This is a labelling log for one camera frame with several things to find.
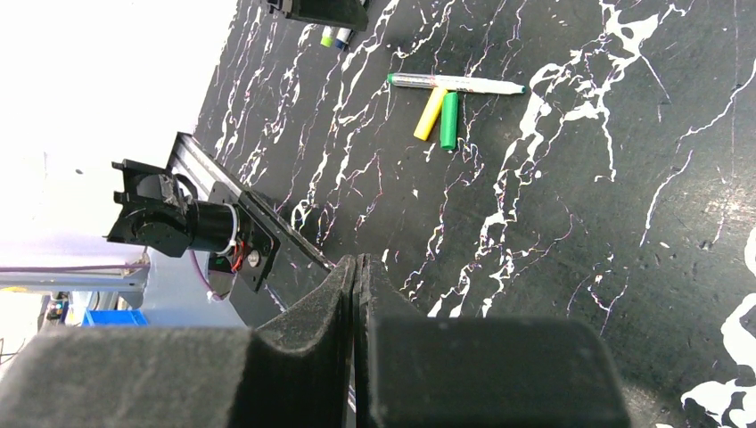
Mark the white pen lower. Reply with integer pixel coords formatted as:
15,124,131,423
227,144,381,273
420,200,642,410
386,73,527,95

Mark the white pen green tip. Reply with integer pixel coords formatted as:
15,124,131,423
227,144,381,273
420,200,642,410
320,26,337,47

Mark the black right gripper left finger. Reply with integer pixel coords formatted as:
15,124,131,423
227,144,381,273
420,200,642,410
1,256,356,427

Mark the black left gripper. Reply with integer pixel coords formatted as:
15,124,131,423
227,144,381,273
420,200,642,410
266,0,368,31

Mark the yellow pen cap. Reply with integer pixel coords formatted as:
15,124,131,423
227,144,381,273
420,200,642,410
413,87,448,141

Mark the white pen blue cap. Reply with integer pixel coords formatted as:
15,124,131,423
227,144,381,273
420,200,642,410
333,28,353,50

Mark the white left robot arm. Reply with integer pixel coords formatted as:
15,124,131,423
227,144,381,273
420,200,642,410
105,159,241,258

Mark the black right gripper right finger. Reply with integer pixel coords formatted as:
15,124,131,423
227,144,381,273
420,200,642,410
354,254,631,427

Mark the green pen cap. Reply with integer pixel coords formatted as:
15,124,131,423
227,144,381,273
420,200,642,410
440,92,459,151

